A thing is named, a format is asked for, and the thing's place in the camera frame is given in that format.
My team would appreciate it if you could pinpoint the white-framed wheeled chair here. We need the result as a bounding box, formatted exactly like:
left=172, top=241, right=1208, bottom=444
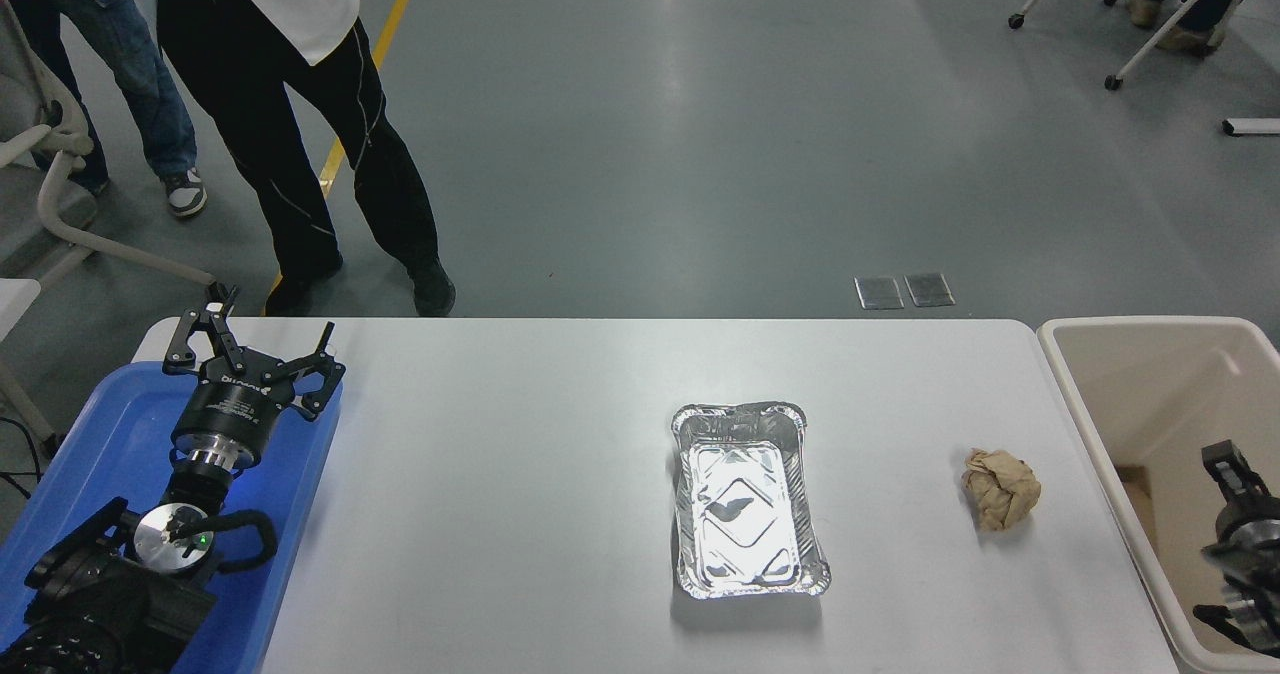
left=1008, top=0, right=1271, bottom=92

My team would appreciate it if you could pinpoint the large pale plastic bin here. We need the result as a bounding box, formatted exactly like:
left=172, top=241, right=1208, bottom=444
left=1037, top=316, right=1280, bottom=674

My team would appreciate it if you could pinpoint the blue plastic tray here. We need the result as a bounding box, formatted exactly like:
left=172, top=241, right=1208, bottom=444
left=0, top=359, right=344, bottom=674

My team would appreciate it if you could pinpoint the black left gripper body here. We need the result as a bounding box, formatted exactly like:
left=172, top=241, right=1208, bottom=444
left=171, top=352, right=294, bottom=453

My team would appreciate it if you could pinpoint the grey office chair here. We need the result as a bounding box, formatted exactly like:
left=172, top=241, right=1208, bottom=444
left=0, top=0, right=217, bottom=291

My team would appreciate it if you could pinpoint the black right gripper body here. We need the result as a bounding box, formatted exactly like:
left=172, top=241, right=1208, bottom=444
left=1214, top=497, right=1280, bottom=529

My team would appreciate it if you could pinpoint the crumpled tan paper ball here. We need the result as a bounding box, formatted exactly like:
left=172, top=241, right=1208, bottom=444
left=962, top=447, right=1043, bottom=532

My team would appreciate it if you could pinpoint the person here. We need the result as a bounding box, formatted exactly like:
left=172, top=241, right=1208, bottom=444
left=0, top=0, right=209, bottom=219
left=155, top=0, right=458, bottom=318
left=1125, top=0, right=1280, bottom=57

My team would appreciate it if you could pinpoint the black cable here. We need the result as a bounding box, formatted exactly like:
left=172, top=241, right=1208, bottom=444
left=0, top=412, right=47, bottom=501

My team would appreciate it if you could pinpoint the silver foil tray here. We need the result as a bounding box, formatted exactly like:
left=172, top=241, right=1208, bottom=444
left=670, top=401, right=833, bottom=601

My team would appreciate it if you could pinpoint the metal floor plate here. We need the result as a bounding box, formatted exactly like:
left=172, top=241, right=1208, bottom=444
left=905, top=273, right=957, bottom=308
left=855, top=276, right=906, bottom=310

